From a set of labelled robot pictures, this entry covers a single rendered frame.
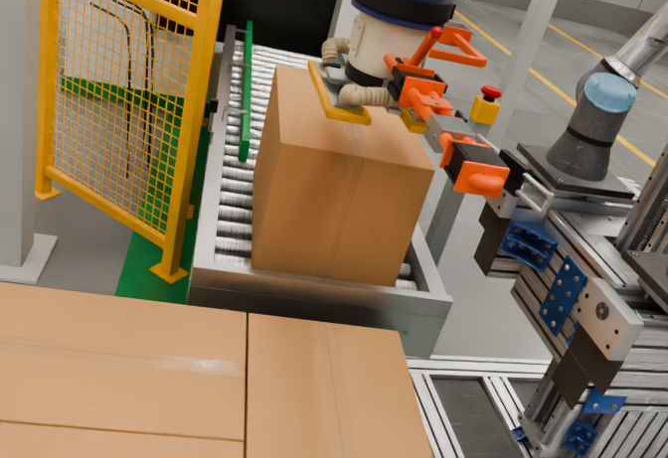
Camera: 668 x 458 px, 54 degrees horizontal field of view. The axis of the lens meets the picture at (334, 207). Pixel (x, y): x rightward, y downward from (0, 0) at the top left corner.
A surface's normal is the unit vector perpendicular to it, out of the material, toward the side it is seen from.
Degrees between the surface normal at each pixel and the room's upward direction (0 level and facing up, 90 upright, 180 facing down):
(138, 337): 0
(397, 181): 90
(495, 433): 0
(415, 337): 90
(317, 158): 90
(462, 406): 0
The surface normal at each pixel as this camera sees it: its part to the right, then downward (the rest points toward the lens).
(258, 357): 0.24, -0.85
